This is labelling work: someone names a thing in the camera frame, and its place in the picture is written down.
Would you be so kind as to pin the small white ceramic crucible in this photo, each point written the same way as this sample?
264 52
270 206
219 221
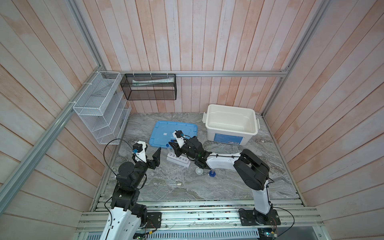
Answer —
199 171

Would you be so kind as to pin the blue hexagonal base cylinder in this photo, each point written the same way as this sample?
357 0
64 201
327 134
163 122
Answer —
212 173

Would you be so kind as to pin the white test tube rack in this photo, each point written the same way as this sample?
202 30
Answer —
182 161

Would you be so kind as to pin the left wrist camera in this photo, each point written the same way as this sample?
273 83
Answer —
137 148

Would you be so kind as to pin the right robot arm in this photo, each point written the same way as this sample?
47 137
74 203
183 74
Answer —
253 171

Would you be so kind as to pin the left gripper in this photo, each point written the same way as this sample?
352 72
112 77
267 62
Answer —
156 156

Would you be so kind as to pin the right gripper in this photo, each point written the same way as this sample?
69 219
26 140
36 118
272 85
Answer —
177 149

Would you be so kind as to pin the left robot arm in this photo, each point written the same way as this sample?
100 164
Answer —
127 219

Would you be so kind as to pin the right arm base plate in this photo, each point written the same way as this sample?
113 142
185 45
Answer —
255 218

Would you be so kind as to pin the white wire mesh shelf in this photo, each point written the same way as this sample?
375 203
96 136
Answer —
103 108

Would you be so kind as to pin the white plastic storage bin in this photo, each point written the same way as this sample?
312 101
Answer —
230 125

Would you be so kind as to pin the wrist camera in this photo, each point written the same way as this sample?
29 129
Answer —
137 148
179 134

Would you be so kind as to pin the black wire mesh basket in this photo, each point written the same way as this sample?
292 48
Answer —
149 87

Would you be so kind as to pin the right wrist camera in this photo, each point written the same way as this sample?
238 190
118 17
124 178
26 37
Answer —
179 134

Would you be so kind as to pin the blue plastic bin lid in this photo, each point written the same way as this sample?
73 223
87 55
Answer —
163 132

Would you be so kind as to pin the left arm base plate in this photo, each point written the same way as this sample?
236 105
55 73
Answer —
152 220

